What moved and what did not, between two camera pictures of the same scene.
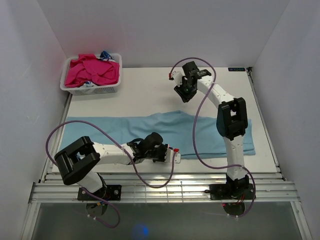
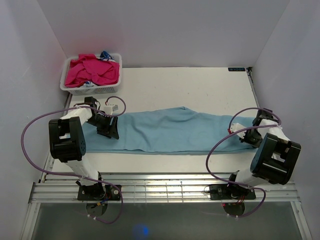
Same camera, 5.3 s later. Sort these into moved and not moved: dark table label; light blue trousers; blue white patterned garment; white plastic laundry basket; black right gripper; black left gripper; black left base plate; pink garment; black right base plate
Moved: black left gripper; light blue trousers; black right gripper
Not moved: black left base plate; pink garment; dark table label; blue white patterned garment; black right base plate; white plastic laundry basket
